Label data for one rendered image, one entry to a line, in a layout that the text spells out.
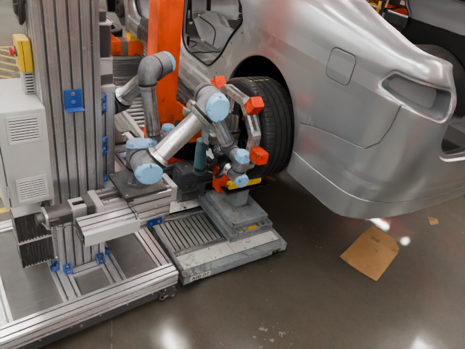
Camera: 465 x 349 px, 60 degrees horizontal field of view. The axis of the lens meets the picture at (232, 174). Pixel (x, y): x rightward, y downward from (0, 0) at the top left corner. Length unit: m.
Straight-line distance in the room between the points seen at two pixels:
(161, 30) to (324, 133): 1.17
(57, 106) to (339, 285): 2.09
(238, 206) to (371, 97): 1.38
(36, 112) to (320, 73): 1.35
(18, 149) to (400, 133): 1.65
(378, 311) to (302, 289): 0.51
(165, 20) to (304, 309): 1.98
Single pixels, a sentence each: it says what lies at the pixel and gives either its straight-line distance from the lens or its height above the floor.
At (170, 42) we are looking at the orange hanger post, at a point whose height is 1.28.
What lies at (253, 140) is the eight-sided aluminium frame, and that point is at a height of 0.93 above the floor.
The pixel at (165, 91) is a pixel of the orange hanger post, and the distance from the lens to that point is 2.76.
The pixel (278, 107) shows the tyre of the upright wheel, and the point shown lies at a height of 1.10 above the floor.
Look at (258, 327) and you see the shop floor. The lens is 2.54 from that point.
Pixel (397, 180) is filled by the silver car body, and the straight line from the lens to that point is 2.08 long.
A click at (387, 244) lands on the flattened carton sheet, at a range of 3.46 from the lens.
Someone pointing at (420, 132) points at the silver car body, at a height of 1.33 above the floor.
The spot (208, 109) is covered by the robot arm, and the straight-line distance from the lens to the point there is 1.74.
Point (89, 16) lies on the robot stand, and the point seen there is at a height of 1.58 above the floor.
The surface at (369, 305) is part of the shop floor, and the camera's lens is 2.93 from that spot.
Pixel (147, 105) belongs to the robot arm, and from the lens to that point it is 2.11.
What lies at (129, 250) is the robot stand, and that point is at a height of 0.21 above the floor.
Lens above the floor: 2.01
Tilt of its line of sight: 33 degrees down
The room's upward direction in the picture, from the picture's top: 11 degrees clockwise
